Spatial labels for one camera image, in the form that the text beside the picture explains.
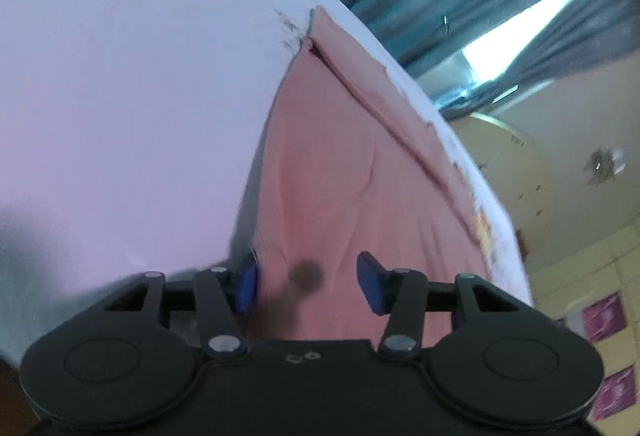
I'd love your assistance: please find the pink knit garment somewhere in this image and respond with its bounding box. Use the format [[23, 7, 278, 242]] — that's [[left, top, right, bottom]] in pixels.
[[248, 8, 488, 342]]

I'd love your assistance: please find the cream round headboard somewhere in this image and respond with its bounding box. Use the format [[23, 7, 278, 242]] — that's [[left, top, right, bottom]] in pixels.
[[451, 113, 556, 258]]

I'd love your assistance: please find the floral bed sheet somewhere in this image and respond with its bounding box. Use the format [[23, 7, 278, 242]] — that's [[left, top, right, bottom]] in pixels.
[[1, 0, 532, 364]]

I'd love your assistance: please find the blue curtain right panel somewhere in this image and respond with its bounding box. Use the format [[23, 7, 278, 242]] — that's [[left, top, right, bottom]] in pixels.
[[432, 0, 639, 122]]

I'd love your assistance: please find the wall flower ornament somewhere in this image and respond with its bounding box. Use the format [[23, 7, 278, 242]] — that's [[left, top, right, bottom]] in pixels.
[[585, 148, 626, 186]]

